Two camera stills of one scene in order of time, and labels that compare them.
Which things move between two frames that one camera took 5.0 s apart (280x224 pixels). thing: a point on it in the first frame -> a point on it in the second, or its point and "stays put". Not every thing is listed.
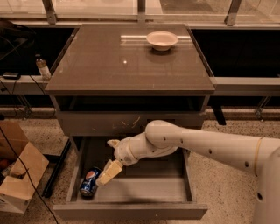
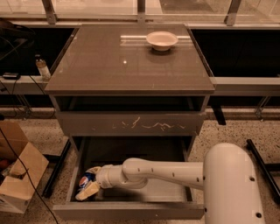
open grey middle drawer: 159,186 stays put
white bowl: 162,40 stays put
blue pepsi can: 88,186 stays put
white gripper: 123,151 -> 102,177
